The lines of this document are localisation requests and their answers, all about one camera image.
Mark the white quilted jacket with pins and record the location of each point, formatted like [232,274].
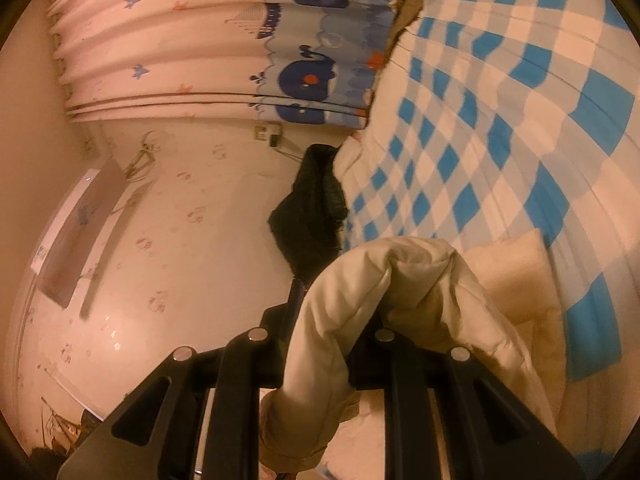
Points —
[499,301]

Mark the black jacket by headboard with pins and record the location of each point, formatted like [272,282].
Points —
[306,224]

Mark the wall air conditioner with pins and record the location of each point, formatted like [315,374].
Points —
[83,234]

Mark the wall power socket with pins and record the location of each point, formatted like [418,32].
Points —
[270,132]

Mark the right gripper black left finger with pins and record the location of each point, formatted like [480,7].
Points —
[196,416]

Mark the blue white checkered storage bag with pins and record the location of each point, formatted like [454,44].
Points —
[497,117]

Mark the whale print curtain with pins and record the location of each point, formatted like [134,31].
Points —
[308,62]

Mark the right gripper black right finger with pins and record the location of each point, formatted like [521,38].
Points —
[447,416]

